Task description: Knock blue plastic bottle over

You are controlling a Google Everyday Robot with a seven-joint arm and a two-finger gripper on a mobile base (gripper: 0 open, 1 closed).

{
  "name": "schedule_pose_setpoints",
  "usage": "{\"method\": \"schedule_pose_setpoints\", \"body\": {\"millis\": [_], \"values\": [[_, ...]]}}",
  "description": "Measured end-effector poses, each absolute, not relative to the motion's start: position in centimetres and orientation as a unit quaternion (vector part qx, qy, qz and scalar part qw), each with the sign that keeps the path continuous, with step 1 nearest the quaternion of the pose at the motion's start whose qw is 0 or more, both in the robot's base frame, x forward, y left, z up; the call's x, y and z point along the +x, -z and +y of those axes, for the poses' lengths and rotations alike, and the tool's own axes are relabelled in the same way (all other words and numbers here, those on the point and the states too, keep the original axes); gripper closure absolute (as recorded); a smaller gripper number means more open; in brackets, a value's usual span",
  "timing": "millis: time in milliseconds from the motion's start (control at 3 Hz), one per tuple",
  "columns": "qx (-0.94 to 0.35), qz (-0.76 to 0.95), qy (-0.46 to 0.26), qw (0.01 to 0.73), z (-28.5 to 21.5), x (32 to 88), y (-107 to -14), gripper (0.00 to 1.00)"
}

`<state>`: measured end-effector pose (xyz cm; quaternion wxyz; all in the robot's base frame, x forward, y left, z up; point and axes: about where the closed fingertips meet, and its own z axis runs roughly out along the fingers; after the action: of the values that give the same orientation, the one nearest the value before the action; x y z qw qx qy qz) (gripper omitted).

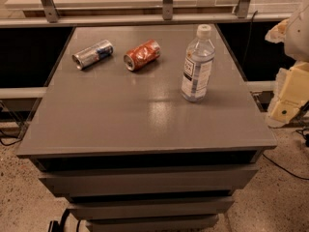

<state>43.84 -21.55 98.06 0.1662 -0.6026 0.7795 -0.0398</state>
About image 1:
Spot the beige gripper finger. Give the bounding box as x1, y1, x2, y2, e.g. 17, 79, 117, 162
265, 19, 289, 44
266, 61, 309, 128

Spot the grey drawer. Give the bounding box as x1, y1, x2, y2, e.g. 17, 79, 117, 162
86, 215, 218, 232
40, 163, 258, 197
69, 196, 234, 220

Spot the silver blue energy drink can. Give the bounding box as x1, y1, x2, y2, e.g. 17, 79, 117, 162
72, 40, 114, 70

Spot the metal railing frame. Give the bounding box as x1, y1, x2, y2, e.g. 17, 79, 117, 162
0, 0, 308, 28

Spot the crushed orange soda can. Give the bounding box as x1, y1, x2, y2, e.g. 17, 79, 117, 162
124, 40, 160, 72

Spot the black floor cable left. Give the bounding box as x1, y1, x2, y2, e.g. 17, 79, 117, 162
0, 101, 25, 147

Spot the middle grey drawer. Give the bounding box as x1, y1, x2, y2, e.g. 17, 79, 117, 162
69, 196, 234, 220

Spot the black floor cable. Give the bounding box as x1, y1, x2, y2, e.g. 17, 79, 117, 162
262, 128, 309, 181
0, 101, 25, 147

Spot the clear blue plastic water bottle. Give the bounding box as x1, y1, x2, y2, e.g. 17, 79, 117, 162
181, 24, 215, 102

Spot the bottom grey drawer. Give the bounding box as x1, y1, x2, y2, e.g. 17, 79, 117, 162
86, 215, 218, 232

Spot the top grey drawer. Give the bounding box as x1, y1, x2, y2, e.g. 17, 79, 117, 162
40, 163, 258, 197

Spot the black cable at cabinet base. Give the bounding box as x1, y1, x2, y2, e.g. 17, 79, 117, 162
47, 208, 82, 232

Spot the grey drawer cabinet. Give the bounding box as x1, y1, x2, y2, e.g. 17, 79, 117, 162
15, 23, 278, 232

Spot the black floor cable right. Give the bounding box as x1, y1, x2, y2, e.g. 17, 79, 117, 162
262, 128, 309, 181

